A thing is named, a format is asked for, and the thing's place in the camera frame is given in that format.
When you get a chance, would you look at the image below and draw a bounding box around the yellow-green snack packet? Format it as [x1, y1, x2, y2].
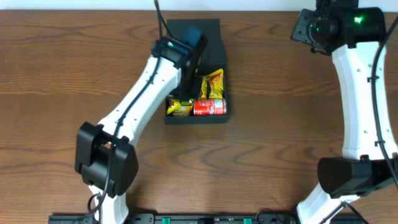
[198, 75, 210, 100]

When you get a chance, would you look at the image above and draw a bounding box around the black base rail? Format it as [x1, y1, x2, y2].
[47, 212, 364, 224]

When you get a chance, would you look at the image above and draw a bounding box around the yellow chocolate snack packet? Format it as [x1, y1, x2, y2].
[166, 98, 193, 116]

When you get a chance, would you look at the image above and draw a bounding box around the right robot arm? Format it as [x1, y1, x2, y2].
[290, 0, 397, 223]

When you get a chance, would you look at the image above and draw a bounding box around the left black cable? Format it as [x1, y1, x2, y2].
[86, 0, 175, 218]

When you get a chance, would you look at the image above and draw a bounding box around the dark green box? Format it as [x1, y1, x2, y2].
[164, 19, 229, 124]

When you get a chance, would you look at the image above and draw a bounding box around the red Pringles can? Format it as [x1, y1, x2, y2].
[193, 99, 226, 116]

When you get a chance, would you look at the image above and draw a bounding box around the yellow orange snack packet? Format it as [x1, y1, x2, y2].
[208, 68, 224, 99]

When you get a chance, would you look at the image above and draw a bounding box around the yellow biscuit packet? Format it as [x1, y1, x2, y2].
[172, 105, 193, 117]

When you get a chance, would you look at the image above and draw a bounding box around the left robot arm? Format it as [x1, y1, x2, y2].
[75, 36, 207, 223]

